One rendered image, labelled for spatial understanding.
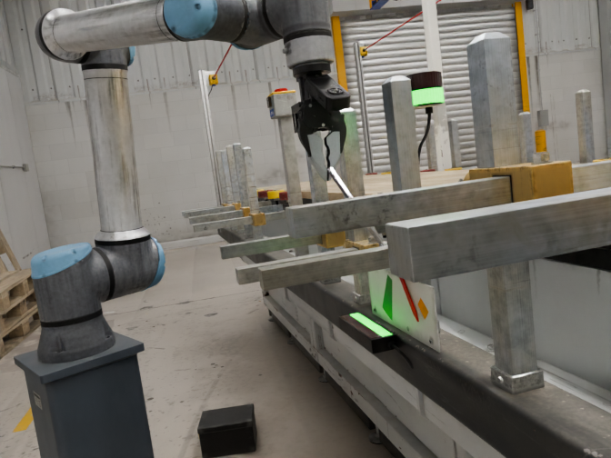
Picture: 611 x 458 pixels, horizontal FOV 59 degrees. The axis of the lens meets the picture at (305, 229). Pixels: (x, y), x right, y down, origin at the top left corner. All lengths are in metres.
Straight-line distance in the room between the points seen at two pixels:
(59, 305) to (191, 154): 7.33
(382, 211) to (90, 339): 1.07
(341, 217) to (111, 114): 1.07
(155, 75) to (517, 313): 8.41
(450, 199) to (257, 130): 8.24
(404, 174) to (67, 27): 0.83
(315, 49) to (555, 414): 0.69
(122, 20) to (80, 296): 0.68
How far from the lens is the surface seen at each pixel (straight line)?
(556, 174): 0.62
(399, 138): 0.88
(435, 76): 0.91
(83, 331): 1.49
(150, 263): 1.58
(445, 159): 2.73
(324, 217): 0.53
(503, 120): 0.67
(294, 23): 1.03
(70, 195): 8.91
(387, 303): 0.99
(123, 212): 1.54
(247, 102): 8.82
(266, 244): 1.29
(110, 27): 1.23
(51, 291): 1.48
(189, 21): 1.01
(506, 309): 0.69
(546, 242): 0.33
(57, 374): 1.44
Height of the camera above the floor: 1.00
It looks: 6 degrees down
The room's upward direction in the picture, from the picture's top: 7 degrees counter-clockwise
